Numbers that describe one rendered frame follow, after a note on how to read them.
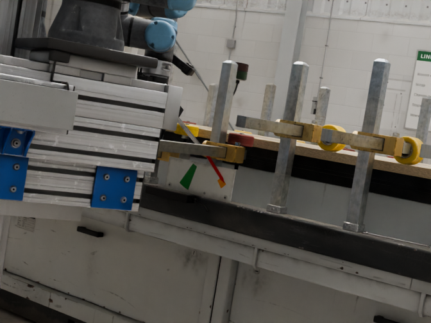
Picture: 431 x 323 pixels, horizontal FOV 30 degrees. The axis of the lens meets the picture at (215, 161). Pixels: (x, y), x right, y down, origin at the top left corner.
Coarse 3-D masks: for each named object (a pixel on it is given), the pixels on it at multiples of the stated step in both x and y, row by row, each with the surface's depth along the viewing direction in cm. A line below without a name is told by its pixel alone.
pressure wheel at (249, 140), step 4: (228, 136) 250; (232, 136) 248; (236, 136) 247; (240, 136) 246; (244, 136) 247; (248, 136) 247; (252, 136) 249; (228, 140) 249; (232, 140) 248; (236, 140) 247; (240, 140) 247; (244, 140) 247; (248, 140) 247; (252, 140) 249; (244, 144) 247; (248, 144) 247; (252, 144) 249; (236, 164) 250; (236, 168) 250
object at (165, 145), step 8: (160, 144) 218; (168, 144) 220; (176, 144) 223; (184, 144) 226; (192, 144) 229; (200, 144) 235; (176, 152) 224; (184, 152) 227; (192, 152) 230; (200, 152) 233; (208, 152) 236; (216, 152) 239; (224, 152) 242
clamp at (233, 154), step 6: (204, 144) 248; (210, 144) 246; (216, 144) 245; (222, 144) 244; (228, 144) 246; (228, 150) 242; (234, 150) 241; (240, 150) 242; (204, 156) 247; (210, 156) 246; (228, 156) 242; (234, 156) 241; (240, 156) 243; (234, 162) 241; (240, 162) 243
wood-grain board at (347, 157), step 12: (204, 132) 269; (228, 132) 295; (240, 132) 354; (264, 144) 255; (276, 144) 252; (300, 144) 283; (312, 156) 244; (324, 156) 242; (336, 156) 239; (348, 156) 237; (384, 168) 230; (396, 168) 228; (408, 168) 226; (420, 168) 224
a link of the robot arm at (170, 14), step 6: (150, 6) 236; (150, 12) 237; (156, 12) 235; (162, 12) 233; (168, 12) 231; (174, 12) 230; (180, 12) 231; (186, 12) 233; (168, 18) 234; (174, 18) 233
